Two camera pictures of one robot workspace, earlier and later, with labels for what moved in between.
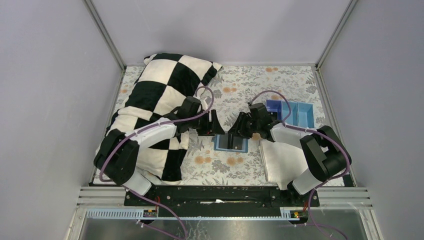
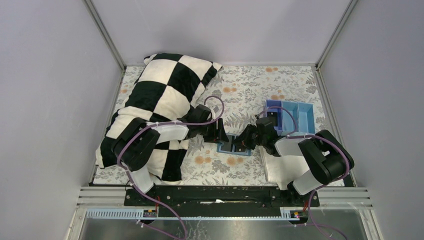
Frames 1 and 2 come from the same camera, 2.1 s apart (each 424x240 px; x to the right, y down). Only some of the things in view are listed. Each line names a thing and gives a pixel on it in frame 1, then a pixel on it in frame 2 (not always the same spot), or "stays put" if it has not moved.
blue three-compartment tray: [302, 113] stays put
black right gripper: [245, 123] to [249, 136]
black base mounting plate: [266, 197] stays put
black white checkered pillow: [165, 81] stays put
